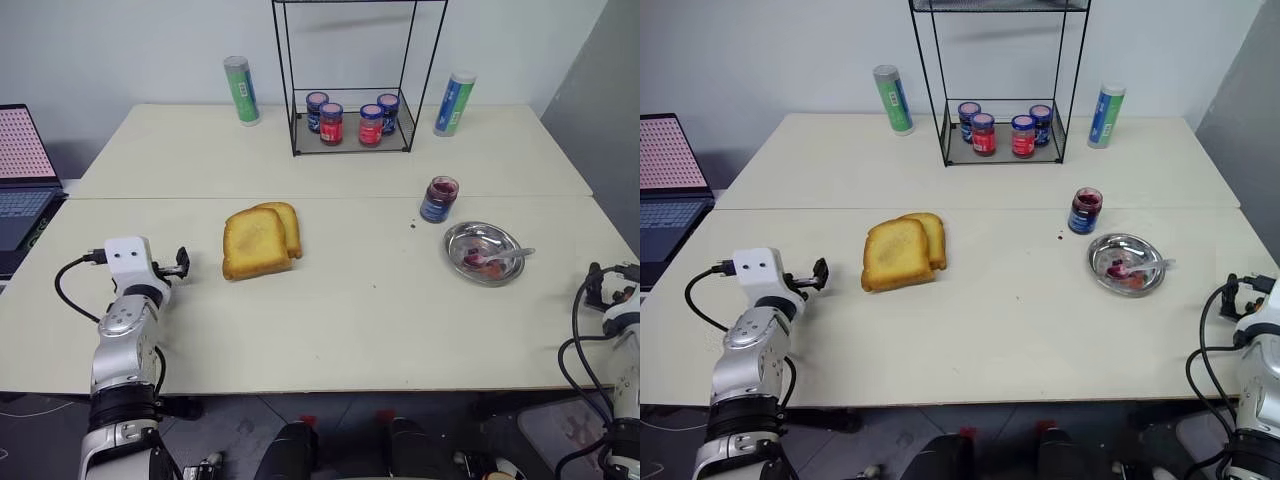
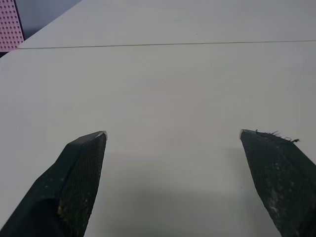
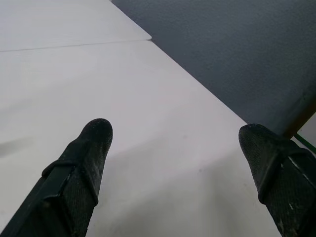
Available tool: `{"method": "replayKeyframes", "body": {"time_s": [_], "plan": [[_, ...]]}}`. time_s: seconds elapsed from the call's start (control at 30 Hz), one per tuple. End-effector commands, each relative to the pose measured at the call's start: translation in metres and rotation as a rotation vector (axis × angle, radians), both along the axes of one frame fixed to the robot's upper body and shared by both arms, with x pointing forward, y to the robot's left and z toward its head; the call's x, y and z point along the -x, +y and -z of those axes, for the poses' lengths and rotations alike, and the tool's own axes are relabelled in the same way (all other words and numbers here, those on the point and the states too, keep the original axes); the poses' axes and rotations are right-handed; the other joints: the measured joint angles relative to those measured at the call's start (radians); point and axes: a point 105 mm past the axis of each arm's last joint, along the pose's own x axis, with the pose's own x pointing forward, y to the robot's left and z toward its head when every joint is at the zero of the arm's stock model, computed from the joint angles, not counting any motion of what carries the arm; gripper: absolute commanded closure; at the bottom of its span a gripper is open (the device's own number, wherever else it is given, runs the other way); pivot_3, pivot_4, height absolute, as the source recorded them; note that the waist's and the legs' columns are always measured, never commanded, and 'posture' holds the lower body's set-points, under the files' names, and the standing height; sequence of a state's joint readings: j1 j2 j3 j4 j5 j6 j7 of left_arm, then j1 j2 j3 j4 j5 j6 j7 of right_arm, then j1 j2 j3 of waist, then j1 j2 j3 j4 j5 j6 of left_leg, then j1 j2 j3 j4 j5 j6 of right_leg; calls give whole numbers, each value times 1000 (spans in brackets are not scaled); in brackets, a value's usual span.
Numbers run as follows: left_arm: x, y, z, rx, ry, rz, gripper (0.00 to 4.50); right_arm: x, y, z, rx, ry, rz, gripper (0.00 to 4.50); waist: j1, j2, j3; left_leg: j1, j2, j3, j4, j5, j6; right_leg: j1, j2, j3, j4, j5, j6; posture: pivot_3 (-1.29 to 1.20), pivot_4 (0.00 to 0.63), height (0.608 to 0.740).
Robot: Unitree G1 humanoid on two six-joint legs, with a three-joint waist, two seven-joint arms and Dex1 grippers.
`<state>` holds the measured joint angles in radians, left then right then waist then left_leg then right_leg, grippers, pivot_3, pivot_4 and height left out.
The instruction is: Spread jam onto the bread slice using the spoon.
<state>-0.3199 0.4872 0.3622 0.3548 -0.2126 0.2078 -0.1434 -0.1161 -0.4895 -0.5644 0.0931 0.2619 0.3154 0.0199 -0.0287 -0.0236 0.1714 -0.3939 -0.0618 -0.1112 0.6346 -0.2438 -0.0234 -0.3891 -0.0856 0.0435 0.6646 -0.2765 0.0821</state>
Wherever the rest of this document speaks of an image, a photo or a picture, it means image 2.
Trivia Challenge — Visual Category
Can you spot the pink perforated panel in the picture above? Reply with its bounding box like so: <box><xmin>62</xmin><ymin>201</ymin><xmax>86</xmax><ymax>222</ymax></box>
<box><xmin>0</xmin><ymin>0</ymin><xmax>26</xmax><ymax>52</ymax></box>

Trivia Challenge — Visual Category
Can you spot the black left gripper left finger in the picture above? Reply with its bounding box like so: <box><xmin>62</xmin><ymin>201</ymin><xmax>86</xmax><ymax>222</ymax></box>
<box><xmin>0</xmin><ymin>130</ymin><xmax>109</xmax><ymax>237</ymax></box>

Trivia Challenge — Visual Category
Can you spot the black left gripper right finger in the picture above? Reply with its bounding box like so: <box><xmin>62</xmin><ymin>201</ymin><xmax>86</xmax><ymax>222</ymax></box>
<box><xmin>238</xmin><ymin>128</ymin><xmax>316</xmax><ymax>237</ymax></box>

